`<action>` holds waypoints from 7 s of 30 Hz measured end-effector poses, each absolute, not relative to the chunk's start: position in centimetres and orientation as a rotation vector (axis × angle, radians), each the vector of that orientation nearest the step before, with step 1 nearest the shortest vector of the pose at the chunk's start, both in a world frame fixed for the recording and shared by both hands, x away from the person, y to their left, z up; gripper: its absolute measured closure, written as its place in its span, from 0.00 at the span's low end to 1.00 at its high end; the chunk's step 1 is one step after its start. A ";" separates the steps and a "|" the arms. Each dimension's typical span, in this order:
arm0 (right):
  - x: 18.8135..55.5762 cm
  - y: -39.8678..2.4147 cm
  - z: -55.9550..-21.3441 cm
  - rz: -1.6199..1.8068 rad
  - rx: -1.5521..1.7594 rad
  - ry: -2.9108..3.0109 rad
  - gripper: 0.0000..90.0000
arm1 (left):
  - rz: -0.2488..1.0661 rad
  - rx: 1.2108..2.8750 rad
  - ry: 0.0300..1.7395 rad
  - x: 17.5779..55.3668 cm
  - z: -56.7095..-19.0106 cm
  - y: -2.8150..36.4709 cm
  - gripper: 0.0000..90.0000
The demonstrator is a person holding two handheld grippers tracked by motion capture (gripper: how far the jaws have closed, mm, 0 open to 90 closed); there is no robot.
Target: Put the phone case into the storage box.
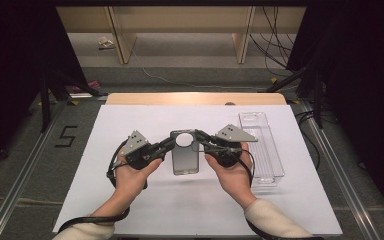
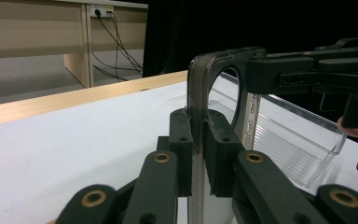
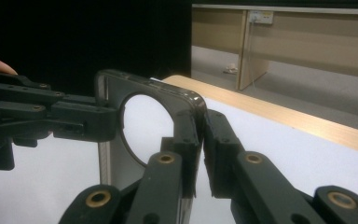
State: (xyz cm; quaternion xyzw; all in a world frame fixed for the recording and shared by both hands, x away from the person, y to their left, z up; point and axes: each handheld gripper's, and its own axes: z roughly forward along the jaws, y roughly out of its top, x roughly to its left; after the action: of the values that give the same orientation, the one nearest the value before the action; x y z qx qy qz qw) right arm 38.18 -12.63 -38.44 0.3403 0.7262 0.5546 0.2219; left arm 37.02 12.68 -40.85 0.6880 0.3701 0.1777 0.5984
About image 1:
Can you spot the white table mat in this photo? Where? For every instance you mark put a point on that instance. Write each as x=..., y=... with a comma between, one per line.
x=186, y=206

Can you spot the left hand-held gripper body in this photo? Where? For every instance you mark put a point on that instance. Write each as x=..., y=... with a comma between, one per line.
x=135, y=143

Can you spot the crumpled white paper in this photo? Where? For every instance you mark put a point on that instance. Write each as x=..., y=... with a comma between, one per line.
x=106, y=42

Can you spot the black curtain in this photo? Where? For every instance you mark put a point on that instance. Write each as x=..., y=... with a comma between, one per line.
x=363, y=66
x=13, y=50

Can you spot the clear plastic tray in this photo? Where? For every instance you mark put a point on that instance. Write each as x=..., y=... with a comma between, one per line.
x=268, y=160

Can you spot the person's left hand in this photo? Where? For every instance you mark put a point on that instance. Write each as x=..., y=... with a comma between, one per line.
x=131, y=183

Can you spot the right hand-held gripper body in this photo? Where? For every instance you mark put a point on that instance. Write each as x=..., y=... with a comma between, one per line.
x=233, y=135

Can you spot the person's right hand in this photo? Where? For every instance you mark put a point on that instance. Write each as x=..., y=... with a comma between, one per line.
x=236, y=181

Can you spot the beige wooden shelf unit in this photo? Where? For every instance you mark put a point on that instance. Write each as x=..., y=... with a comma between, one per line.
x=180, y=20

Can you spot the aluminium floor rail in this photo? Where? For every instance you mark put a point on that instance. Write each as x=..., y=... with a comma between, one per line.
x=23, y=170
x=340, y=156

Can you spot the grey phone case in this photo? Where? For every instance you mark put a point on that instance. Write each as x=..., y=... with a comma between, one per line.
x=185, y=161

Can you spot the pink item on floor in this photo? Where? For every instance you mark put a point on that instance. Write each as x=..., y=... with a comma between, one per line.
x=91, y=85

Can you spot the black metal stand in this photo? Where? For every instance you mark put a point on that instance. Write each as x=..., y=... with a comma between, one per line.
x=46, y=100
x=318, y=100

